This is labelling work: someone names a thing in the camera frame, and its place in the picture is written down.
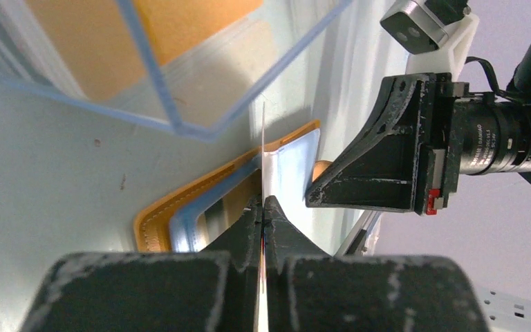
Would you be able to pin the right aluminium frame rail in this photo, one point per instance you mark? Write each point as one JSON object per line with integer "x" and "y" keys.
{"x": 504, "y": 312}

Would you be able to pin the clear plastic card tray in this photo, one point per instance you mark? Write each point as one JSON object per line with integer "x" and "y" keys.
{"x": 187, "y": 67}

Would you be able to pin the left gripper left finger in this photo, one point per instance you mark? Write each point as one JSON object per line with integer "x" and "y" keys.
{"x": 214, "y": 289}

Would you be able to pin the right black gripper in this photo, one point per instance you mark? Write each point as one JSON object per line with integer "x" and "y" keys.
{"x": 424, "y": 131}

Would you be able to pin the orange leather card holder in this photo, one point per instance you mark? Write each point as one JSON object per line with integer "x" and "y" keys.
{"x": 194, "y": 215}

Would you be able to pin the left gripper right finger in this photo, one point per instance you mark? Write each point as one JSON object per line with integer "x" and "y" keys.
{"x": 309, "y": 290}

